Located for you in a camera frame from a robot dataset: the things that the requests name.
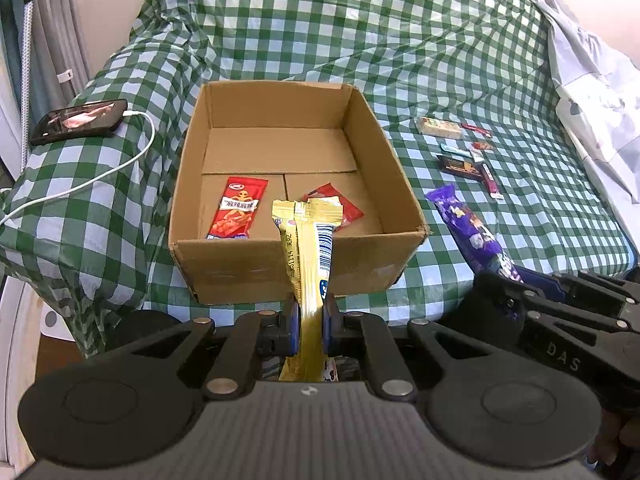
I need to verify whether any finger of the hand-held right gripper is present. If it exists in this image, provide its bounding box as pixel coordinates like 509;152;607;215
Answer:
450;271;640;386
520;267;640;318

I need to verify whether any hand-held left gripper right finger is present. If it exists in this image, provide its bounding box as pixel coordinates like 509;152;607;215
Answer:
322;294;501;401

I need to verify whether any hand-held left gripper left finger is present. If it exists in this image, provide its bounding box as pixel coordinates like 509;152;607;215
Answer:
117;294;301;401

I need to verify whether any gold snack packet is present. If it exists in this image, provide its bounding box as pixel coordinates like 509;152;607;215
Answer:
271;198;346;383

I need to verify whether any cardboard box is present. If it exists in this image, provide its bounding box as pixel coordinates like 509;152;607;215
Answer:
168;80;431;307

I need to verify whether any purple snack packet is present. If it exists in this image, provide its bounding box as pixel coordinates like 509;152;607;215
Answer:
424;183;526;311

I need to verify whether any dark brown snack packet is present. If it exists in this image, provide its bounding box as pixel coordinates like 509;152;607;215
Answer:
436;155;484;181

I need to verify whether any person's right hand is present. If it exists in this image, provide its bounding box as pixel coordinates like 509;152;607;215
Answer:
590;412;640;476

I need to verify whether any plain red snack packet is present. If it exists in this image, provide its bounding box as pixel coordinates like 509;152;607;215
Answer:
299;183;365;233

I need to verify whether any red snack packet orange figure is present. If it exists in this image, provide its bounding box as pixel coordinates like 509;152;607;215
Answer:
206;176;269;240

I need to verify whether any maroon stick packet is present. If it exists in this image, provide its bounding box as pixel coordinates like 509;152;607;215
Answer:
470;150;505;201

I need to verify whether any beige snack bar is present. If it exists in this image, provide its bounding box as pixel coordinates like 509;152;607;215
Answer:
416;116;463;139

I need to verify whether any green checkered cloth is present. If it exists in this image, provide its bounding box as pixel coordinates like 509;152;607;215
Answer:
0;0;640;361

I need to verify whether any black smartphone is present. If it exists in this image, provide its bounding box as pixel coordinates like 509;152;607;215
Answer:
30;100;129;147

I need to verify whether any grey curtain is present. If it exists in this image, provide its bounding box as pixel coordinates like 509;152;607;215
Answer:
30;0;92;108

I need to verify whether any white charging cable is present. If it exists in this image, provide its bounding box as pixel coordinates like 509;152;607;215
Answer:
0;110;156;226

